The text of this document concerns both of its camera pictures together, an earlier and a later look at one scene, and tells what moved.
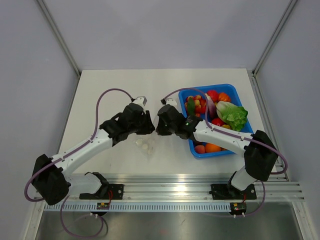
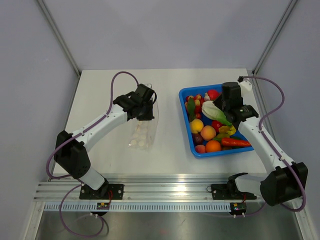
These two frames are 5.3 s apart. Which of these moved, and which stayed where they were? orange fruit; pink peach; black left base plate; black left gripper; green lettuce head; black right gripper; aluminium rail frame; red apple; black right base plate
Moved: black right gripper; green lettuce head; pink peach; black left gripper
Stayed: red apple; orange fruit; black left base plate; black right base plate; aluminium rail frame
